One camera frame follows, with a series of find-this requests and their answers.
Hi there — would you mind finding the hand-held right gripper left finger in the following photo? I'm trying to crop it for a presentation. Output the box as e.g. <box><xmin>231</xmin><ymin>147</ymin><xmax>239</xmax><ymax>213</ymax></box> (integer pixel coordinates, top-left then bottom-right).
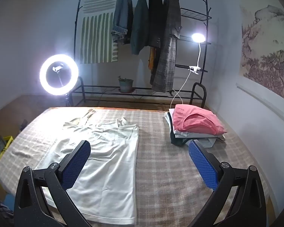
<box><xmin>14</xmin><ymin>140</ymin><xmax>95</xmax><ymax>227</ymax></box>

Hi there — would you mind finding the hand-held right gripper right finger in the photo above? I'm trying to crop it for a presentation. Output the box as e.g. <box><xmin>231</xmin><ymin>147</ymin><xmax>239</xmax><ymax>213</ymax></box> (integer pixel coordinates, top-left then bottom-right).
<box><xmin>187</xmin><ymin>139</ymin><xmax>274</xmax><ymax>227</ymax></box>

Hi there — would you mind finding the white tank top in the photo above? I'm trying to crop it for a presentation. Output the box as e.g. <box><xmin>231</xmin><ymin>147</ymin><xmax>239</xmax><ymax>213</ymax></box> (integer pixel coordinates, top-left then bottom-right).
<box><xmin>34</xmin><ymin>109</ymin><xmax>140</xmax><ymax>225</ymax></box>

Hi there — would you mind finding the black metal clothes rack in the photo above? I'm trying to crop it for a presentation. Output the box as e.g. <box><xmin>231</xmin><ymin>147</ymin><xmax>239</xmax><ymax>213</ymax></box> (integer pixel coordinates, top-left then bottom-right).
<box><xmin>69</xmin><ymin>0</ymin><xmax>212</xmax><ymax>107</ymax></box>

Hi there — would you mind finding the beige plaid blanket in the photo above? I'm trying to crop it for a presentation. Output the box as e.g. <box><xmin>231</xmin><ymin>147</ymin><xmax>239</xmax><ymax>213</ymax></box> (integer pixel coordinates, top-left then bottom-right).
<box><xmin>0</xmin><ymin>106</ymin><xmax>272</xmax><ymax>227</ymax></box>

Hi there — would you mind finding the dark folded garment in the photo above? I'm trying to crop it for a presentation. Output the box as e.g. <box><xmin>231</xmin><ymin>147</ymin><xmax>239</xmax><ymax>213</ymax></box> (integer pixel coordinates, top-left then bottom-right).
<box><xmin>170</xmin><ymin>132</ymin><xmax>192</xmax><ymax>146</ymax></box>

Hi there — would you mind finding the pale grey folded garment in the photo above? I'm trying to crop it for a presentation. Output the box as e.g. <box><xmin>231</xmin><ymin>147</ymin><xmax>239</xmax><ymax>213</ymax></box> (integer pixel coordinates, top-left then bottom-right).
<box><xmin>173</xmin><ymin>130</ymin><xmax>226</xmax><ymax>148</ymax></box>

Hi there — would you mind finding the pink folded shirt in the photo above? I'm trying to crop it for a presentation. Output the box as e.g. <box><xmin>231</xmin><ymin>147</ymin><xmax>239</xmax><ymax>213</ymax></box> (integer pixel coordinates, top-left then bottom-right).
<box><xmin>172</xmin><ymin>104</ymin><xmax>228</xmax><ymax>135</ymax></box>

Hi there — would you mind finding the white folded garment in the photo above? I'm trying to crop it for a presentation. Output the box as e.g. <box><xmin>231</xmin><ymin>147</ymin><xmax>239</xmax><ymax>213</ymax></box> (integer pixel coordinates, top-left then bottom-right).
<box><xmin>164</xmin><ymin>109</ymin><xmax>180</xmax><ymax>133</ymax></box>

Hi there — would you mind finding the yellow box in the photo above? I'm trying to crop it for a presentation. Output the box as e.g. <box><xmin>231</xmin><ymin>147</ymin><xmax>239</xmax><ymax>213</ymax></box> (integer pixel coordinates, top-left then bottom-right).
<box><xmin>0</xmin><ymin>131</ymin><xmax>15</xmax><ymax>173</ymax></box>

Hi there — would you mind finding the potted plant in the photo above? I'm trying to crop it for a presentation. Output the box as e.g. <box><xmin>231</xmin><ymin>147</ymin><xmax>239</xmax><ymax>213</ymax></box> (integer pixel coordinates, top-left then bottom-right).
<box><xmin>118</xmin><ymin>76</ymin><xmax>134</xmax><ymax>93</ymax></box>

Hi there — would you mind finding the orange scarf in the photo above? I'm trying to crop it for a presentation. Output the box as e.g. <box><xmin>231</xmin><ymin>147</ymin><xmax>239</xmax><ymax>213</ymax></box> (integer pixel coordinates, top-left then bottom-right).
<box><xmin>148</xmin><ymin>47</ymin><xmax>157</xmax><ymax>71</ymax></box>

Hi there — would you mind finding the white clip lamp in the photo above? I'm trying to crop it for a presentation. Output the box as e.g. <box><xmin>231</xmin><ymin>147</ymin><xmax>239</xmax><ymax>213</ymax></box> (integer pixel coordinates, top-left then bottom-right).
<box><xmin>188</xmin><ymin>33</ymin><xmax>207</xmax><ymax>74</ymax></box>

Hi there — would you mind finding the dark green jacket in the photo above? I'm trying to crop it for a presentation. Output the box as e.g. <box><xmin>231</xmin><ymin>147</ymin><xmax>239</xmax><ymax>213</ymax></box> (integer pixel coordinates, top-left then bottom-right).
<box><xmin>130</xmin><ymin>0</ymin><xmax>149</xmax><ymax>55</ymax></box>

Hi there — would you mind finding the black coat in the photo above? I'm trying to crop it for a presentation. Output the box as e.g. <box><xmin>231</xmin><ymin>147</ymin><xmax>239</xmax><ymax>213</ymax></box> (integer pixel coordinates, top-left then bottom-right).
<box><xmin>148</xmin><ymin>0</ymin><xmax>166</xmax><ymax>49</ymax></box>

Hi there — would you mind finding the blue denim jacket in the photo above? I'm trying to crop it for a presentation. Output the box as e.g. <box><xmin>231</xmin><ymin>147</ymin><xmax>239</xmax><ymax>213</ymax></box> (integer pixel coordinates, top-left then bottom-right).
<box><xmin>111</xmin><ymin>0</ymin><xmax>134</xmax><ymax>44</ymax></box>

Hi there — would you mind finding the ring light on stand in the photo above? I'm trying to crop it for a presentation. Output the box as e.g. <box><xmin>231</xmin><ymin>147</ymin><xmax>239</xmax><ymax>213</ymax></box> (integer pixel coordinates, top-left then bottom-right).
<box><xmin>39</xmin><ymin>54</ymin><xmax>79</xmax><ymax>107</ymax></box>

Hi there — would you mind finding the green striped wall hanging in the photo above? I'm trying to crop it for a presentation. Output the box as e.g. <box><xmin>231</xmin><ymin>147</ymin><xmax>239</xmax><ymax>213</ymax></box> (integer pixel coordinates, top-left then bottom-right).
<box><xmin>79</xmin><ymin>0</ymin><xmax>120</xmax><ymax>64</ymax></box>

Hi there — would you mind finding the landscape wall mural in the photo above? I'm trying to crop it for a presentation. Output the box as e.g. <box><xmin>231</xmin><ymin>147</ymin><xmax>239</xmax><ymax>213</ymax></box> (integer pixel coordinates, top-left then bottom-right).
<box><xmin>240</xmin><ymin>3</ymin><xmax>284</xmax><ymax>102</ymax></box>

